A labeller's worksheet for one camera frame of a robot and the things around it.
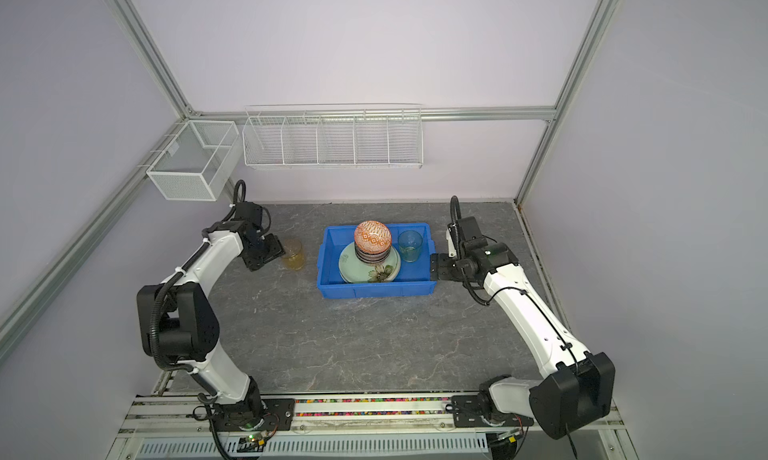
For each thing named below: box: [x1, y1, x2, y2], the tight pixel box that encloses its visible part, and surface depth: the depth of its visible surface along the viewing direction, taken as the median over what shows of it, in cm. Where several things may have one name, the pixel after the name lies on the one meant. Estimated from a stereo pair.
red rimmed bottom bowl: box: [355, 247, 392, 265], surface depth 93 cm
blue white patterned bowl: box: [354, 220, 392, 254], surface depth 96 cm
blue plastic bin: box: [316, 222, 437, 299], surface depth 98 cm
